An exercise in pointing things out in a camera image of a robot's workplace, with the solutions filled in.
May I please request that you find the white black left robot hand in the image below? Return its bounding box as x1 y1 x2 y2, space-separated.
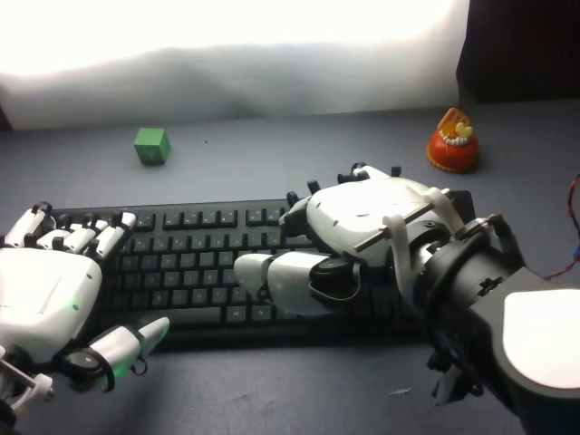
0 201 171 393

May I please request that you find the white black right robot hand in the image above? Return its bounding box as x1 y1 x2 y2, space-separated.
233 161 452 318

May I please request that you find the black computer keyboard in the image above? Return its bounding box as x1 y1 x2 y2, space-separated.
48 189 478 348

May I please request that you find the orange toy cake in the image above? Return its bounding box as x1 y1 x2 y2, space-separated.
426 107 479 175

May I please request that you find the green toy cube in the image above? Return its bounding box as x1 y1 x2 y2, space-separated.
133 127 172 167

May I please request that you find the white backdrop cloth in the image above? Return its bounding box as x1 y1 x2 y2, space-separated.
0 0 470 132

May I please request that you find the grey table cloth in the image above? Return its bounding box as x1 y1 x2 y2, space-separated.
0 97 580 435

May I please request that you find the dark cabinet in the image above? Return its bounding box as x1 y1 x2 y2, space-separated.
455 0 580 106

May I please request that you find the red black twisted cable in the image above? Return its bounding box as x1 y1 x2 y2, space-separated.
541 174 580 282

